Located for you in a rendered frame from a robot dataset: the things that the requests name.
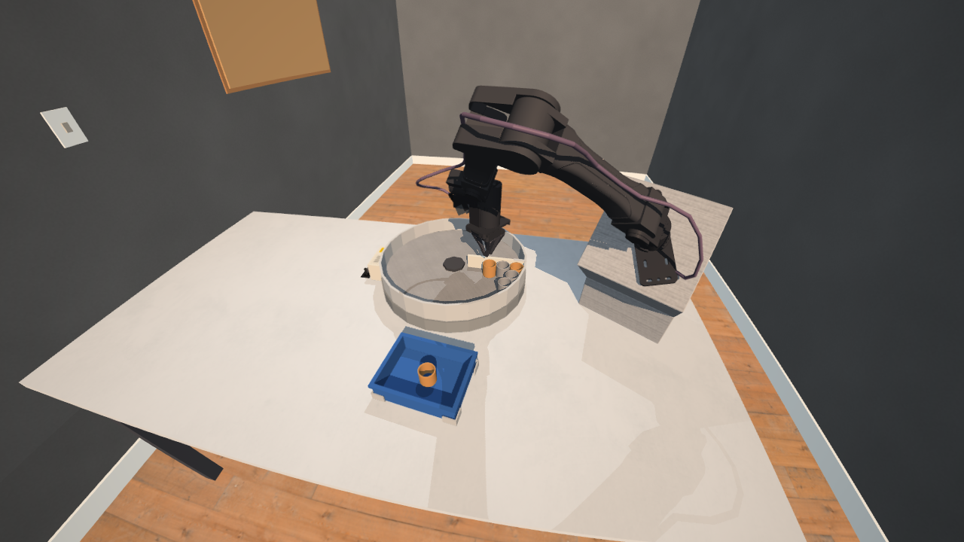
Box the blue open crate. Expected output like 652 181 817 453
368 332 478 420

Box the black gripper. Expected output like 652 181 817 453
466 204 511 257

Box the beige round turntable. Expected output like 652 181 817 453
361 218 526 333

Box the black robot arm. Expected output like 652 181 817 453
446 86 678 287

